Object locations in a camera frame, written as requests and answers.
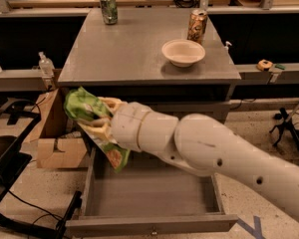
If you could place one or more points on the gold drink can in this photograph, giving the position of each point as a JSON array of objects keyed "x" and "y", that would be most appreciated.
[{"x": 197, "y": 25}]

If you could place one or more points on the clear plastic bottle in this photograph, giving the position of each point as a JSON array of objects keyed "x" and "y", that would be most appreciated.
[{"x": 46, "y": 65}]

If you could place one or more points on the open bottom drawer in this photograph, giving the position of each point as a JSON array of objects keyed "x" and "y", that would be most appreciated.
[{"x": 146, "y": 197}]

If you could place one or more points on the small white pump bottle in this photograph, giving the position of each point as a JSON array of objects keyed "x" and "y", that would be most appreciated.
[{"x": 227, "y": 46}]

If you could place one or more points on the cardboard box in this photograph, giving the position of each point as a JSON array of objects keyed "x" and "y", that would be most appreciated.
[{"x": 56, "y": 145}]

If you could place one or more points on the white paper bowl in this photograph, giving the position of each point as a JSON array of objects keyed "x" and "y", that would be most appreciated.
[{"x": 183, "y": 53}]

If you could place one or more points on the grey wooden drawer cabinet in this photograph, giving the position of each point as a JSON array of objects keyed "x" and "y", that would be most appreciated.
[{"x": 125, "y": 60}]

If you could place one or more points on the green soda can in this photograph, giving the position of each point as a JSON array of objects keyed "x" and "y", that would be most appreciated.
[{"x": 109, "y": 11}]

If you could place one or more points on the green rice chip bag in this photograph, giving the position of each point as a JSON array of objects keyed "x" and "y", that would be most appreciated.
[{"x": 116, "y": 155}]

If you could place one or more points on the grey middle drawer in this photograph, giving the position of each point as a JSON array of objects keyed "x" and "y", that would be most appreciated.
[{"x": 196, "y": 108}]

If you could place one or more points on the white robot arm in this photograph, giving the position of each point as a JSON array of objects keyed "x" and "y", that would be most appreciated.
[{"x": 200, "y": 145}]

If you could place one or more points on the black metal frame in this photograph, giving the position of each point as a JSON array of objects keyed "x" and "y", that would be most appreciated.
[{"x": 12, "y": 164}]

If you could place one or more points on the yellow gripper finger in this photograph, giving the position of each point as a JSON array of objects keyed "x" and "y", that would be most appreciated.
[
  {"x": 108, "y": 106},
  {"x": 102, "y": 133}
]

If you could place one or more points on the black tripod stand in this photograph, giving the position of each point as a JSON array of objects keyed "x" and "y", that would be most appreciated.
[{"x": 286, "y": 123}]

